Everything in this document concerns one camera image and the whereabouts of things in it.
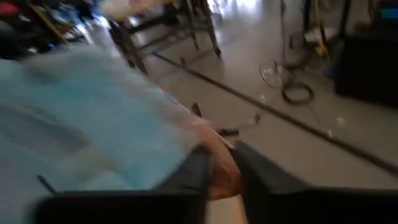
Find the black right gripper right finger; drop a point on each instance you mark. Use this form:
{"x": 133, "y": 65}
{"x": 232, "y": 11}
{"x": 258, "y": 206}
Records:
{"x": 258, "y": 177}

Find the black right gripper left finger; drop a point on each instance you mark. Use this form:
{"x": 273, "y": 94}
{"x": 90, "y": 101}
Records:
{"x": 194, "y": 174}

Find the light blue trash bag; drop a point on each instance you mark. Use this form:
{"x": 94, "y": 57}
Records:
{"x": 93, "y": 118}

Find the long dark floor strip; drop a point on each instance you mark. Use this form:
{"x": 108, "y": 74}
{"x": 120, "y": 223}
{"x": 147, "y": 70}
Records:
{"x": 280, "y": 113}

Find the clear plastic container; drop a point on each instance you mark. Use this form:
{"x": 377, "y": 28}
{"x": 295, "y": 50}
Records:
{"x": 272, "y": 74}

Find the black cabinet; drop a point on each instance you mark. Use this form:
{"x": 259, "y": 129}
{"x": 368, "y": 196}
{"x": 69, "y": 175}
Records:
{"x": 367, "y": 62}

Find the metal table frame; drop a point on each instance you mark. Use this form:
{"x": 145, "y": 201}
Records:
{"x": 186, "y": 18}

